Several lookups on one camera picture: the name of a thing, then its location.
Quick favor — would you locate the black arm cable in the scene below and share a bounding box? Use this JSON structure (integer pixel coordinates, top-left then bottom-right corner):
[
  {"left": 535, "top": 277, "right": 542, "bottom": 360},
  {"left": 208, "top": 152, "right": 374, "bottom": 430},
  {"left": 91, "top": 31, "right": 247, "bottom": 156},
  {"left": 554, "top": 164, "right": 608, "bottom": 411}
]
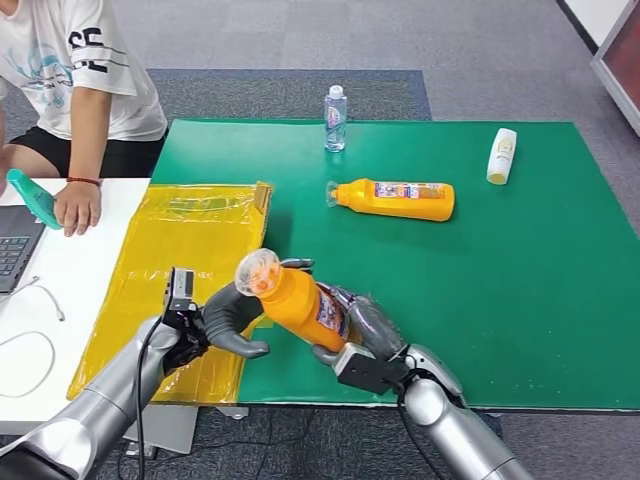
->
[
  {"left": 136, "top": 316, "right": 166, "bottom": 480},
  {"left": 397, "top": 390, "right": 446, "bottom": 480}
]

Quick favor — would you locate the white looped cable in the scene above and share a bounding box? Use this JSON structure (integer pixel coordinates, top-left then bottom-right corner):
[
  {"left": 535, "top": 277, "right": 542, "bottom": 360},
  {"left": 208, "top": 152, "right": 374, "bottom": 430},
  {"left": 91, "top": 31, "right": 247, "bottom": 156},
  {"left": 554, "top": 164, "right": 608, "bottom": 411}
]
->
[{"left": 0, "top": 330, "right": 56, "bottom": 400}]

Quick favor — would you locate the grey table foot bracket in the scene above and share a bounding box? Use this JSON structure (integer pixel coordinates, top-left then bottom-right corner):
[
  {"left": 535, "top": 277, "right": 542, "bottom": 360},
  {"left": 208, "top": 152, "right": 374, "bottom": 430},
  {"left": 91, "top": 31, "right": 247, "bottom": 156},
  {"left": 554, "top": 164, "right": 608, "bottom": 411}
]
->
[{"left": 214, "top": 404, "right": 250, "bottom": 422}]

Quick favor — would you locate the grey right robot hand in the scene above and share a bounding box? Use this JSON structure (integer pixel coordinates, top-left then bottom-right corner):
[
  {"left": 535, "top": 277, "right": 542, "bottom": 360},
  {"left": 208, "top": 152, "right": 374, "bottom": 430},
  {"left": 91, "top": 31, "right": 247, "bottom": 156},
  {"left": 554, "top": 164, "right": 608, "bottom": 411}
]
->
[{"left": 312, "top": 282, "right": 406, "bottom": 369}]

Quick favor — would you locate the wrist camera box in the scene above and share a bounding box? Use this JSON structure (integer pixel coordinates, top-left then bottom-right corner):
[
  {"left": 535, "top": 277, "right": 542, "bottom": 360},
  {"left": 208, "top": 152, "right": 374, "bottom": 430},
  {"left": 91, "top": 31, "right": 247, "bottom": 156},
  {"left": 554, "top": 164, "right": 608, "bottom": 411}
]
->
[
  {"left": 161, "top": 266, "right": 210, "bottom": 376},
  {"left": 332, "top": 342, "right": 411, "bottom": 397}
]

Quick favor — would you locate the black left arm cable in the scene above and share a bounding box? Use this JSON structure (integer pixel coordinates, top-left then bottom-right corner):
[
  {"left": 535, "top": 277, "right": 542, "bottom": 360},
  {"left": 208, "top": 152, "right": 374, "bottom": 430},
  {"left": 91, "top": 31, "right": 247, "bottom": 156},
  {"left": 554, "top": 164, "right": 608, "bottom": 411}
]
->
[{"left": 136, "top": 316, "right": 166, "bottom": 480}]

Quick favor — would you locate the person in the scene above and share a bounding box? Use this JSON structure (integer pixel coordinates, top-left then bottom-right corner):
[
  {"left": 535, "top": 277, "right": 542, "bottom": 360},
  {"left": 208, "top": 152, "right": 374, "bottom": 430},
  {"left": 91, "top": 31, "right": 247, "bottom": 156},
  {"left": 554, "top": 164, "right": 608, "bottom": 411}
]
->
[{"left": 0, "top": 0, "right": 168, "bottom": 238}]

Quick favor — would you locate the white cable with plug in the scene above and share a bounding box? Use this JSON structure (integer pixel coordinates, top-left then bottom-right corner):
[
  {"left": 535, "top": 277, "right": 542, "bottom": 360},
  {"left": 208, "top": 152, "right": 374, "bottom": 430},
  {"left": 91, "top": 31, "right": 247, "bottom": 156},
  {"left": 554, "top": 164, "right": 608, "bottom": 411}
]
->
[{"left": 0, "top": 276, "right": 66, "bottom": 323}]

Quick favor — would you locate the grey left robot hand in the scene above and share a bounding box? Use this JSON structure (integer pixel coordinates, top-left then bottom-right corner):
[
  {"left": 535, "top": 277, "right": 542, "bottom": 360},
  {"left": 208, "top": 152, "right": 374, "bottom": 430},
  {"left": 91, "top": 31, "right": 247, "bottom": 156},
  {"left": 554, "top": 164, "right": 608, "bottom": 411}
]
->
[{"left": 202, "top": 256, "right": 316, "bottom": 361}]

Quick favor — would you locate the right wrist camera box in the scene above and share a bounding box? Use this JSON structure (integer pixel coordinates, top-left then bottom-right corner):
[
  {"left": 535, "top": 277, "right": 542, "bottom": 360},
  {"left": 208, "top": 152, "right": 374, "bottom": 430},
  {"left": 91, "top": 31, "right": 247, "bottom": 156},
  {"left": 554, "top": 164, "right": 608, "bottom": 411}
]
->
[{"left": 332, "top": 342, "right": 411, "bottom": 397}]

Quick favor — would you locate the yellow plastic sheet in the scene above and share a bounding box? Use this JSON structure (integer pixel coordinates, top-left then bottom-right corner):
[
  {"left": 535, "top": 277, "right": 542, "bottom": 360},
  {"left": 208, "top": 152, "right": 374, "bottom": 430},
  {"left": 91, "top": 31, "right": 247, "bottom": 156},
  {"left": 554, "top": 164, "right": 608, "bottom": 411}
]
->
[{"left": 66, "top": 182, "right": 275, "bottom": 405}]

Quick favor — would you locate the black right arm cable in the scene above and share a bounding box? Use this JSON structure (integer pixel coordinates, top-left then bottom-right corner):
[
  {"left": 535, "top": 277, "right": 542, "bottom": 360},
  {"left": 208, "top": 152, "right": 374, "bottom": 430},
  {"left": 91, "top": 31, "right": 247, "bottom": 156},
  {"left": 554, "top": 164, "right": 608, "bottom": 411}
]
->
[{"left": 397, "top": 390, "right": 446, "bottom": 480}]

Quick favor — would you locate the clear water bottle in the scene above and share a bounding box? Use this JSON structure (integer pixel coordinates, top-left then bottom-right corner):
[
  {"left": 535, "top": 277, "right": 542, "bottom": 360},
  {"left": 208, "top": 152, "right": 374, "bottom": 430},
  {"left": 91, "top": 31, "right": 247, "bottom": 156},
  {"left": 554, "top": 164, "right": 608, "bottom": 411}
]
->
[{"left": 324, "top": 84, "right": 348, "bottom": 154}]

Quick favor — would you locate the grey laptop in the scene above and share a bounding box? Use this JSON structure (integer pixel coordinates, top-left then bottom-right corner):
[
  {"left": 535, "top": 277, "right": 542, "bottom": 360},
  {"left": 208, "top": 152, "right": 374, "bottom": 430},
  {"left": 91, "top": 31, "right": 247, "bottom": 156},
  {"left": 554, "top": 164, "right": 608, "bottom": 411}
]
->
[{"left": 0, "top": 205, "right": 47, "bottom": 295}]

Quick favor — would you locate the white lotion bottle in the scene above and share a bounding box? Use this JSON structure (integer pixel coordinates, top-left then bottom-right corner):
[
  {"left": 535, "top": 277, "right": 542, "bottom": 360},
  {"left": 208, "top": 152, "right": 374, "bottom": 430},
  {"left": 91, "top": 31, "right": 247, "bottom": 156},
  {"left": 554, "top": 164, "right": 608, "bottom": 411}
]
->
[{"left": 486, "top": 127, "right": 518, "bottom": 186}]

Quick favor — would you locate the orange detergent bottle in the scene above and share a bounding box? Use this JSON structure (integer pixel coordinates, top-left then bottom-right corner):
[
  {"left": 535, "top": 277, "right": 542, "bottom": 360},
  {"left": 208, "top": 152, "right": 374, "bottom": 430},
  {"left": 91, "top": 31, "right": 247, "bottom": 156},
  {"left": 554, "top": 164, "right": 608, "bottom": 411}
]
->
[
  {"left": 234, "top": 248, "right": 353, "bottom": 354},
  {"left": 325, "top": 178, "right": 456, "bottom": 223}
]

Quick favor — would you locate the teal plastic bottle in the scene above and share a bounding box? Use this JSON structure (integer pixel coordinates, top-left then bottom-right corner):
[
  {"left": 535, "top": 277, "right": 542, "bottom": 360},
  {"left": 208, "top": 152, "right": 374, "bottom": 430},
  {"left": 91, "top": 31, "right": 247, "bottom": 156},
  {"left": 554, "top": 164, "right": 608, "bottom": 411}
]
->
[{"left": 5, "top": 168, "right": 62, "bottom": 231}]

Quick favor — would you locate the dark grey floor rug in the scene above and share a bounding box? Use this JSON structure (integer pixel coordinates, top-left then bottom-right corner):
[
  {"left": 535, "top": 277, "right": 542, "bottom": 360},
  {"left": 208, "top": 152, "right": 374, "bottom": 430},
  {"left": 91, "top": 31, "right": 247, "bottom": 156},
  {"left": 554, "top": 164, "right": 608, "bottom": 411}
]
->
[{"left": 0, "top": 69, "right": 432, "bottom": 146}]

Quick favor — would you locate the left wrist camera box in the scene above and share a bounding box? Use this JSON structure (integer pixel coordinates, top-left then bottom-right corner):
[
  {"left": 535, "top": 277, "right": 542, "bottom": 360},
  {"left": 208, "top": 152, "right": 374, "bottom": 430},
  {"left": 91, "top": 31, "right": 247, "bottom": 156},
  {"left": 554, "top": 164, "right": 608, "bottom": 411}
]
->
[{"left": 161, "top": 266, "right": 210, "bottom": 376}]

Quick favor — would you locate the white cabinet with red panel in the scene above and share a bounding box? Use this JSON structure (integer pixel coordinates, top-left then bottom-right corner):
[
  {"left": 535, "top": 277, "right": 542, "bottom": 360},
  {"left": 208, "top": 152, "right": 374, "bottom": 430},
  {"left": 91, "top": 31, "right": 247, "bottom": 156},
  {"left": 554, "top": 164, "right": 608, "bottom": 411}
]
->
[{"left": 590, "top": 0, "right": 640, "bottom": 137}]

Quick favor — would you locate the person's left hand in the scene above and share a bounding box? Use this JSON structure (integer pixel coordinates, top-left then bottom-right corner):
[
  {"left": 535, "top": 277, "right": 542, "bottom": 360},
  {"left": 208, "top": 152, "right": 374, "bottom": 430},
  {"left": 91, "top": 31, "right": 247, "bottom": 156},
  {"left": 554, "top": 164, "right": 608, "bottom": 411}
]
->
[{"left": 53, "top": 180, "right": 103, "bottom": 238}]

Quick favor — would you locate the green table mat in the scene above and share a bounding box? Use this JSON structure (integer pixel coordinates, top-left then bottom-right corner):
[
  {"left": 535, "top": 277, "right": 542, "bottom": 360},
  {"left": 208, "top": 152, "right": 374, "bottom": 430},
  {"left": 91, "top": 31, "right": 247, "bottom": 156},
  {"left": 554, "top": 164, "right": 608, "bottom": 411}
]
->
[{"left": 151, "top": 119, "right": 640, "bottom": 410}]

